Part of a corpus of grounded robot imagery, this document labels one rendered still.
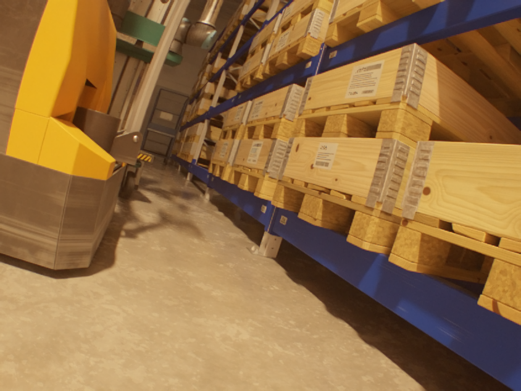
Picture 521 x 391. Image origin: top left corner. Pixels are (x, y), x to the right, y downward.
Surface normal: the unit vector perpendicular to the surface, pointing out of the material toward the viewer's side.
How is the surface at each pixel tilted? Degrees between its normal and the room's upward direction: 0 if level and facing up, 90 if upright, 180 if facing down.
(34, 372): 0
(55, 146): 90
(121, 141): 90
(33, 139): 90
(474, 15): 90
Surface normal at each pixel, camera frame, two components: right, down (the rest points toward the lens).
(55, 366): 0.29, -0.95
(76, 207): 0.87, 0.29
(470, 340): -0.90, -0.26
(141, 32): 0.58, 0.22
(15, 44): 0.32, 0.14
